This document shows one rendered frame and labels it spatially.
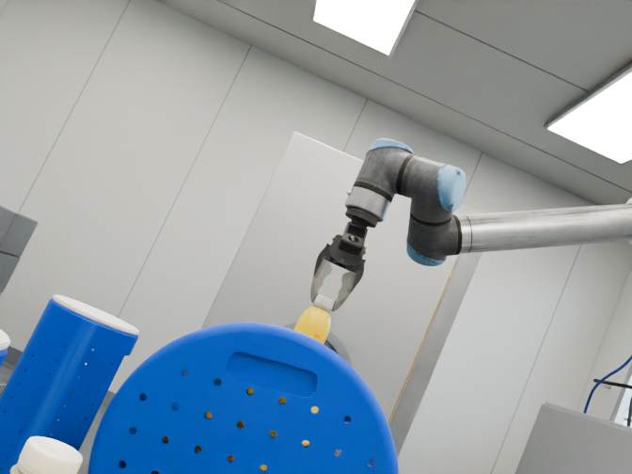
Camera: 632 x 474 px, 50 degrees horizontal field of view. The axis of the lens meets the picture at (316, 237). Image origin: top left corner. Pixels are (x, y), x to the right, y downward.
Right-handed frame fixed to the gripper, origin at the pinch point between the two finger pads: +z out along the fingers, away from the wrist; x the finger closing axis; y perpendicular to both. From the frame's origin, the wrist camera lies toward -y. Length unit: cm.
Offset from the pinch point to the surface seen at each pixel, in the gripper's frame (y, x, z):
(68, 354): 53, 61, 40
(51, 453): -95, 11, 21
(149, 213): 434, 175, -29
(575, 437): 187, -130, 2
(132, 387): -76, 12, 18
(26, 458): -95, 12, 22
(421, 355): 65, -32, 0
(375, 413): -76, -9, 11
